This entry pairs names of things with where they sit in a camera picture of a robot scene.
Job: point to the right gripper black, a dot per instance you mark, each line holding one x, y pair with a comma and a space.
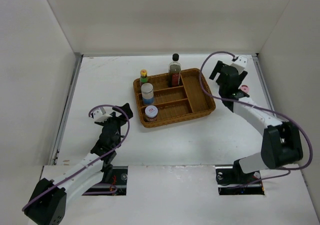
217, 69

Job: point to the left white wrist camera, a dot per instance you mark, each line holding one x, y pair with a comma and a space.
99, 115

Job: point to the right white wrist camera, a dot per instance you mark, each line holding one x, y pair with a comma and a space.
240, 63

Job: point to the red chili sauce bottle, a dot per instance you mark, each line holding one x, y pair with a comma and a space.
143, 77

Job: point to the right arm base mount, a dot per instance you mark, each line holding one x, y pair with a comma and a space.
230, 184

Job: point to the dark soy sauce bottle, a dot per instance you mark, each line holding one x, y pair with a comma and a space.
174, 71

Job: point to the aluminium table edge rail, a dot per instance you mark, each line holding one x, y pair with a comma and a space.
67, 105

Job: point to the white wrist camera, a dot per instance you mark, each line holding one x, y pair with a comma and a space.
240, 63
99, 115

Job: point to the brown wicker divided tray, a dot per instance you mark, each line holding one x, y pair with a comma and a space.
185, 102

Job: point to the pink cap spice shaker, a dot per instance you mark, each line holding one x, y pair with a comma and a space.
244, 89

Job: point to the silver lid blue jar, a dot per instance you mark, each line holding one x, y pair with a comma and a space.
147, 92

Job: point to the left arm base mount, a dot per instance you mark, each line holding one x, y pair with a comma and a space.
114, 183

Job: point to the red label spice jar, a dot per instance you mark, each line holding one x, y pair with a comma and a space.
151, 113

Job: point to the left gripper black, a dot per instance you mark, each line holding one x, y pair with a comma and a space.
113, 118

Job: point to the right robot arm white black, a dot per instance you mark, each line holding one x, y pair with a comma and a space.
281, 142

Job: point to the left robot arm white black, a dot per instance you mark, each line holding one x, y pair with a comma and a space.
51, 197

